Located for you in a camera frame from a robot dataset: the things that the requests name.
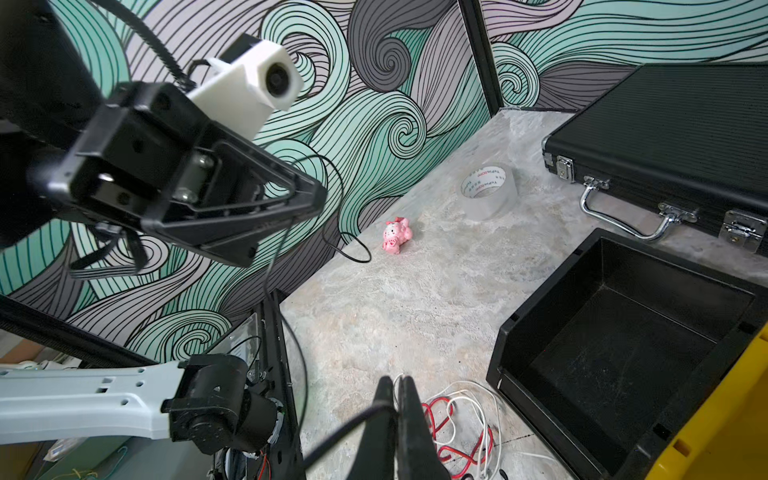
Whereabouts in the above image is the black aluminium carry case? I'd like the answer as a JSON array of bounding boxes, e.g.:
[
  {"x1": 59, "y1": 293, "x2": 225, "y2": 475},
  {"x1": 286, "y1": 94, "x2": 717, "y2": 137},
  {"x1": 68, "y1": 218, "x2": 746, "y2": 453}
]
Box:
[{"x1": 542, "y1": 63, "x2": 767, "y2": 256}]

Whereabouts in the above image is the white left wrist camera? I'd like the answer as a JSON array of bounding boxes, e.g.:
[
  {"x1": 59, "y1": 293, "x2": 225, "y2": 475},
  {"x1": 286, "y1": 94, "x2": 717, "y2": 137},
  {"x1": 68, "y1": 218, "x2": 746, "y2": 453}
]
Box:
[{"x1": 188, "y1": 34, "x2": 304, "y2": 140}]

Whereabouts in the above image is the yellow plastic bin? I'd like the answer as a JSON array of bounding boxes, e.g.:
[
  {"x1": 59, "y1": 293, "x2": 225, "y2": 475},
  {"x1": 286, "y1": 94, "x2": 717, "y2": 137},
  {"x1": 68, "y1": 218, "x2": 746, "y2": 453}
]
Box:
[{"x1": 647, "y1": 329, "x2": 767, "y2": 479}]

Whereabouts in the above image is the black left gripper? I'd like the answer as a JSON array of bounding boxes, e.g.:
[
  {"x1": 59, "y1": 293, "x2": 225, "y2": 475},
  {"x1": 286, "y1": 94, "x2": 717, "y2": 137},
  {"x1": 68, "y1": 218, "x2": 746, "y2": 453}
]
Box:
[{"x1": 26, "y1": 82, "x2": 327, "y2": 267}]

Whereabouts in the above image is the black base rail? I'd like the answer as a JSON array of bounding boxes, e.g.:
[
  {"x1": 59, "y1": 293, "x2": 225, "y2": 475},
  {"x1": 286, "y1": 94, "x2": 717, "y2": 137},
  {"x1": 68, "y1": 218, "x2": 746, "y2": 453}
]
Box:
[{"x1": 212, "y1": 290, "x2": 307, "y2": 480}]

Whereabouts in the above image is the white cable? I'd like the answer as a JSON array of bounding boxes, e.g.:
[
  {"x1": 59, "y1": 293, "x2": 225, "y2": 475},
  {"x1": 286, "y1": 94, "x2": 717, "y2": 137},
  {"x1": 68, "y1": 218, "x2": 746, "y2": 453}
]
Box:
[{"x1": 392, "y1": 374, "x2": 559, "y2": 480}]

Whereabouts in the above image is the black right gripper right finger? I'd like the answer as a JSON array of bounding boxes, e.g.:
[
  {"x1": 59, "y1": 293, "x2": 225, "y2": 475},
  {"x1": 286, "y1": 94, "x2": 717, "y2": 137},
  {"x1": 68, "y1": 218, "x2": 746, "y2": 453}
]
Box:
[{"x1": 398, "y1": 376, "x2": 450, "y2": 480}]

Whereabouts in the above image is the red cable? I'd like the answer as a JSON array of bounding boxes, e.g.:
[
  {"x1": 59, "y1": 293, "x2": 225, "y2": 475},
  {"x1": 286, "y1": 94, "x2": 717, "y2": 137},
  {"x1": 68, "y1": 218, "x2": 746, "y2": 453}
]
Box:
[{"x1": 419, "y1": 395, "x2": 499, "y2": 480}]

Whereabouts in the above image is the pink pig toy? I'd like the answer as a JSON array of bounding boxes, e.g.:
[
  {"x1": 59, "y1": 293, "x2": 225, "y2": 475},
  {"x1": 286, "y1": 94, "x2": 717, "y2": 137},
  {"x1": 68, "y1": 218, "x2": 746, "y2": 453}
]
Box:
[{"x1": 382, "y1": 217, "x2": 413, "y2": 255}]

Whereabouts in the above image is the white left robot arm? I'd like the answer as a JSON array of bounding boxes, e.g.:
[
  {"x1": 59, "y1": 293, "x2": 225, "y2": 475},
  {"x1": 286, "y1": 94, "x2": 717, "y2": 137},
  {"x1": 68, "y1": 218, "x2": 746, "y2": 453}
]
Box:
[{"x1": 1, "y1": 1, "x2": 327, "y2": 454}]

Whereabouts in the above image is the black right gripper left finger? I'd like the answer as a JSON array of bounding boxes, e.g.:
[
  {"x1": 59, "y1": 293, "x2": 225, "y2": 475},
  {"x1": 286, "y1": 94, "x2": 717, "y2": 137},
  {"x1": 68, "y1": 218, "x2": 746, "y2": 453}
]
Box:
[{"x1": 347, "y1": 376, "x2": 398, "y2": 480}]

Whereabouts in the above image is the black plastic bin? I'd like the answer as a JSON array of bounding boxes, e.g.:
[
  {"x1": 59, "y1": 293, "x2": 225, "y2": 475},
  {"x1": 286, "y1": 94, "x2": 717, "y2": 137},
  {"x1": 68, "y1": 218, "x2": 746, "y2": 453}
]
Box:
[{"x1": 486, "y1": 229, "x2": 767, "y2": 479}]

